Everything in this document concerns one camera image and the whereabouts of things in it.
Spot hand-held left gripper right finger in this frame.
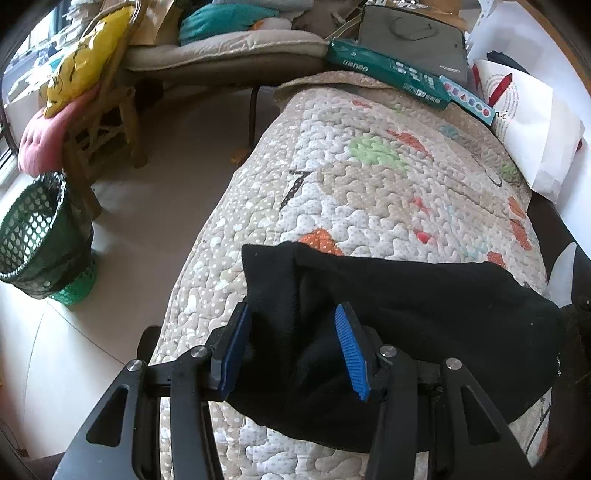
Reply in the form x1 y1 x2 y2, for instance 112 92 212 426
335 302 539 480

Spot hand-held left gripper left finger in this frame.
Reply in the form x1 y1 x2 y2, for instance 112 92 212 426
52 301 254 480

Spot black pants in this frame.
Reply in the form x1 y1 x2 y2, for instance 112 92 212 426
241 242 566 440

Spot quilted patterned blanket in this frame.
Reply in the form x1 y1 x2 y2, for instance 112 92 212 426
150 74 555 480

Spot person's grey sock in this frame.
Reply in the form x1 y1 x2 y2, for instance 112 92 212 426
547 242 578 308

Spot person's dark trouser leg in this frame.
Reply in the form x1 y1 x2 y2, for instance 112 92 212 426
554 295 591 393

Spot green mesh waste basket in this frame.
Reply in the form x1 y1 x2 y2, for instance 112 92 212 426
0 173 99 306

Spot wooden chair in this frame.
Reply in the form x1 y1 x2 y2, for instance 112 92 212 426
60 0 149 220

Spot light blue flat box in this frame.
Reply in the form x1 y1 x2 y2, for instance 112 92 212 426
438 75 497 126

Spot pink cushion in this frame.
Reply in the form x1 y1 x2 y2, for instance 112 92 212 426
18 88 100 176

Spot green paper ream pack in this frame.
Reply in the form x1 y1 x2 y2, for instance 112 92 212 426
325 38 453 110

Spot white paper bag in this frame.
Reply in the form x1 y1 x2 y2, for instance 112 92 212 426
473 59 585 201

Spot beige lounge chair cushion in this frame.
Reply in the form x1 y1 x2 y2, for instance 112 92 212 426
124 31 328 86

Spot grey laptop bag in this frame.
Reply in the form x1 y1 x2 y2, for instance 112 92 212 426
359 4 471 88

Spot yellow cushion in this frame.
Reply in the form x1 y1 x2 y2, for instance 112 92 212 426
45 7 137 118

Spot teal cloth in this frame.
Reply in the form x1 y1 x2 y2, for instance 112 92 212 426
179 4 280 46

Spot brown paper bag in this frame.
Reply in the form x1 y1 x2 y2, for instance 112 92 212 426
137 0 177 47

